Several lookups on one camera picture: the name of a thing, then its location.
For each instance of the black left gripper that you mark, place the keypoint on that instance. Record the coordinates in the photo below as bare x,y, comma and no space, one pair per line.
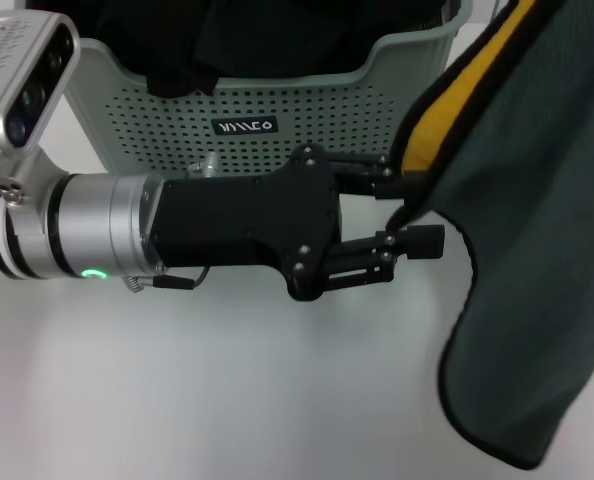
237,220

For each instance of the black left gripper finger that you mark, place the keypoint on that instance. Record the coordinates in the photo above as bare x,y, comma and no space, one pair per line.
397,187
417,240

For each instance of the dark green towel black trim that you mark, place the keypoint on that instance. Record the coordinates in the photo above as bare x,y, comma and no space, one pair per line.
537,240

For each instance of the green perforated plastic storage basket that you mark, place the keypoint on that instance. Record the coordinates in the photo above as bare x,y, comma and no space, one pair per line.
327,125

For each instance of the black cloth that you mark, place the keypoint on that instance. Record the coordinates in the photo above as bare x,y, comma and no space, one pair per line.
227,40

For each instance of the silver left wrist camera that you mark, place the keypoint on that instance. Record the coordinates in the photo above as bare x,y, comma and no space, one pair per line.
17,85

